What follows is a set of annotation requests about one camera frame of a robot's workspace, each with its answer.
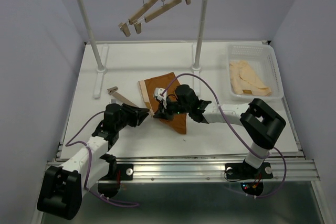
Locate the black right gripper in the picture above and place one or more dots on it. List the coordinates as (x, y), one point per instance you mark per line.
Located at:
(164, 113)

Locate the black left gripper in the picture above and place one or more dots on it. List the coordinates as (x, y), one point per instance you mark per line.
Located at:
(137, 115)

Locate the wooden clip hanger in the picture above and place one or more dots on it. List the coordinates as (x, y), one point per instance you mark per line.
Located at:
(134, 19)
(122, 100)
(167, 6)

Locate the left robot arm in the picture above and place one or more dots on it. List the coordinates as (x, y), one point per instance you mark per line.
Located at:
(64, 186)

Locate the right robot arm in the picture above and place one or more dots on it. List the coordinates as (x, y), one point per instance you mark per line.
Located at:
(262, 123)

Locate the cream underwear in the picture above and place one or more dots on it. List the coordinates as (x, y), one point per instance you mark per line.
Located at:
(245, 81)

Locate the white plastic laundry basket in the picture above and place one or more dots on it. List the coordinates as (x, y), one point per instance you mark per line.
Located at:
(263, 60)

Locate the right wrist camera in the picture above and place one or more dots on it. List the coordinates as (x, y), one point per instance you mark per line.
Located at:
(159, 94)

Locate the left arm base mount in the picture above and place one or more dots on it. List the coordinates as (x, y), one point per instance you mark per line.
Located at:
(110, 175)

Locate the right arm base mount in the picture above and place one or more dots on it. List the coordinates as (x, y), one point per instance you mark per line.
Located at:
(250, 178)

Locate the aluminium rail frame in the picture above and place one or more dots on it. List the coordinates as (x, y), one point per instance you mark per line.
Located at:
(193, 190)

